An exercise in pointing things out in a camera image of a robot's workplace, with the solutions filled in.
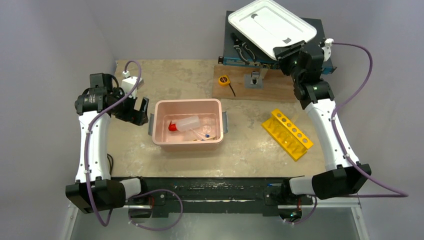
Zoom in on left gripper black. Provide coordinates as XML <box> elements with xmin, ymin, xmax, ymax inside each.
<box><xmin>111</xmin><ymin>87</ymin><xmax>148</xmax><ymax>125</ymax></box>

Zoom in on white squeeze bottle red cap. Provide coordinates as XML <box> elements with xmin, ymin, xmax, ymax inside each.
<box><xmin>168</xmin><ymin>115</ymin><xmax>201</xmax><ymax>132</ymax></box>

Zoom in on white rectangular tray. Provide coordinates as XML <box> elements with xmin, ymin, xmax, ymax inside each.
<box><xmin>228</xmin><ymin>0</ymin><xmax>317</xmax><ymax>60</ymax></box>

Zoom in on pink plastic bin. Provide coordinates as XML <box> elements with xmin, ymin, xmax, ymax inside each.
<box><xmin>149</xmin><ymin>98</ymin><xmax>227</xmax><ymax>152</ymax></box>

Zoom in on small blue capped tube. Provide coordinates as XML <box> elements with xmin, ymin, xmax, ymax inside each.
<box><xmin>192</xmin><ymin>129</ymin><xmax>210</xmax><ymax>138</ymax></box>

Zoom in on wooden stick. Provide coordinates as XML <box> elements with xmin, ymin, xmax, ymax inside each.
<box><xmin>193</xmin><ymin>136</ymin><xmax>218</xmax><ymax>142</ymax></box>

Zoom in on yellow test tube rack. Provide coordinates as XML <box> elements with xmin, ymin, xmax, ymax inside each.
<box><xmin>261</xmin><ymin>108</ymin><xmax>314</xmax><ymax>162</ymax></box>

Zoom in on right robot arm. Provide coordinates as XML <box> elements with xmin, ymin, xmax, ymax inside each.
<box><xmin>273</xmin><ymin>41</ymin><xmax>372</xmax><ymax>204</ymax></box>

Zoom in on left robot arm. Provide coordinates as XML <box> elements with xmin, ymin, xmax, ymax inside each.
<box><xmin>65</xmin><ymin>70</ymin><xmax>149</xmax><ymax>214</ymax></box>

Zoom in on wooden board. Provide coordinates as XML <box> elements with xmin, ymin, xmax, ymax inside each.
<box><xmin>212</xmin><ymin>65</ymin><xmax>297</xmax><ymax>103</ymax></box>

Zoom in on yellow tape measure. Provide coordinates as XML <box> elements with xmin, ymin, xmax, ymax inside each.
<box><xmin>218</xmin><ymin>75</ymin><xmax>236</xmax><ymax>97</ymax></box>

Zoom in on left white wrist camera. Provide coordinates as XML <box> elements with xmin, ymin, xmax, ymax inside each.
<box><xmin>120</xmin><ymin>71</ymin><xmax>144</xmax><ymax>99</ymax></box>

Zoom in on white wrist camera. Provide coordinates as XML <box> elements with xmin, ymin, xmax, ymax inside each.
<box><xmin>120</xmin><ymin>71</ymin><xmax>144</xmax><ymax>99</ymax></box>
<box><xmin>319</xmin><ymin>38</ymin><xmax>334</xmax><ymax>62</ymax></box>

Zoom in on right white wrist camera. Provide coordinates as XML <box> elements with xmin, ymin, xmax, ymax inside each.
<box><xmin>319</xmin><ymin>38</ymin><xmax>334</xmax><ymax>62</ymax></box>

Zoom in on small camera on metal bracket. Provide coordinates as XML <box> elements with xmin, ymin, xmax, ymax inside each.
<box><xmin>244</xmin><ymin>71</ymin><xmax>263</xmax><ymax>89</ymax></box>

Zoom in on black handled pliers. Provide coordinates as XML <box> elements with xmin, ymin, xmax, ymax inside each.
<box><xmin>230</xmin><ymin>32</ymin><xmax>257</xmax><ymax>65</ymax></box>

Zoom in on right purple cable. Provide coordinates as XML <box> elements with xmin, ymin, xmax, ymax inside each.
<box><xmin>283</xmin><ymin>42</ymin><xmax>409</xmax><ymax>226</ymax></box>

